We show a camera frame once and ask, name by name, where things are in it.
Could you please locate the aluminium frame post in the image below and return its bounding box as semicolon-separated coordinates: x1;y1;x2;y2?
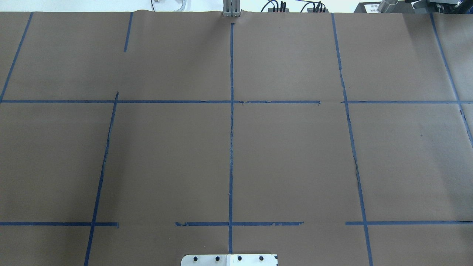
222;0;241;17

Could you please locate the silver metal cylinder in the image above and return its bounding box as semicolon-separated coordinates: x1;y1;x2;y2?
377;0;399;13

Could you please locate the white camera pole with base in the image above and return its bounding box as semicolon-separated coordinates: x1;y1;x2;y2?
181;253;279;266

